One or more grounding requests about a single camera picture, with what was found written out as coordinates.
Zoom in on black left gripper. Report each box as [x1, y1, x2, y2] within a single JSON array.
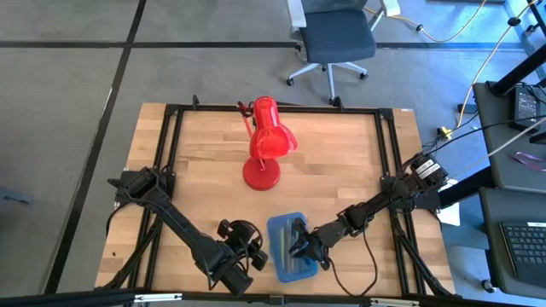
[[217, 217, 270, 298]]

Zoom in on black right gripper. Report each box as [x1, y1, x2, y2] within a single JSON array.
[[288, 217, 342, 272]]

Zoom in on blue plastic pencil box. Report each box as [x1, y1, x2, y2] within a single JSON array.
[[266, 211, 320, 284]]

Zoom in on red desk lamp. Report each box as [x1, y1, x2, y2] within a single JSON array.
[[237, 96, 299, 192]]

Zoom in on white paper sheet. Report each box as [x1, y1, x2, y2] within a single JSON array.
[[437, 202, 462, 227]]

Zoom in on black desk leg bar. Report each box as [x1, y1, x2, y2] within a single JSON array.
[[439, 168, 496, 208]]

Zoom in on black beam silver brackets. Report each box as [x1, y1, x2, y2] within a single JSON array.
[[0, 289, 546, 307]]

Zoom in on dark grey desk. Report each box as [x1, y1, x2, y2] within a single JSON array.
[[478, 187, 546, 299], [473, 80, 546, 195]]

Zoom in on dark blue office chair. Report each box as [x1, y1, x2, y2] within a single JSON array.
[[285, 0, 402, 106]]

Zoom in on black keyboard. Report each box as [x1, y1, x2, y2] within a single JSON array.
[[498, 220, 546, 289]]

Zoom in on pink ribbon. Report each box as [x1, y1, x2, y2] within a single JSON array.
[[511, 151, 546, 172]]

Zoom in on blue floor object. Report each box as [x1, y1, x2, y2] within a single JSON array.
[[0, 187, 33, 206]]

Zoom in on black power adapter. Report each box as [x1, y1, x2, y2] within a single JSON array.
[[508, 86, 541, 131]]

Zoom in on black diagonal pole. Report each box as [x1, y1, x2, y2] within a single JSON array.
[[488, 44, 546, 97]]

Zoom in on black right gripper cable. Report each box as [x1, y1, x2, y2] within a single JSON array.
[[328, 232, 379, 298]]

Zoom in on black aluminium table frame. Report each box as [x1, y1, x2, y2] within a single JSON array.
[[100, 96, 456, 299]]

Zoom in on white cable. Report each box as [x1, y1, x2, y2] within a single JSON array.
[[456, 127, 546, 174]]

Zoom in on yellow extension cable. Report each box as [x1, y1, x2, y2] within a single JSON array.
[[364, 0, 490, 43]]

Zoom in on beige cable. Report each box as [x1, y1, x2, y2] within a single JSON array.
[[456, 0, 539, 129]]

